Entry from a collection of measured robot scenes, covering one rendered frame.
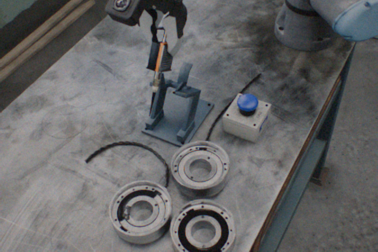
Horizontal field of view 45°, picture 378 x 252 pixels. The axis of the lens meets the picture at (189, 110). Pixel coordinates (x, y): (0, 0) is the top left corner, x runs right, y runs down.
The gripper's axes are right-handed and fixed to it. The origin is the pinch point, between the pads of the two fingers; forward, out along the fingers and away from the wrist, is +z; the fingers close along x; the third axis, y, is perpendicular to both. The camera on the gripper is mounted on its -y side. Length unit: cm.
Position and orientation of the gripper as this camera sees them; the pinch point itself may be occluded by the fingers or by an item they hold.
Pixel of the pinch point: (162, 49)
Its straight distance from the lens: 79.0
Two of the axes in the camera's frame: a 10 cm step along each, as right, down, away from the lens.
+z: 0.5, 6.9, 7.2
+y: 4.8, -6.5, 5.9
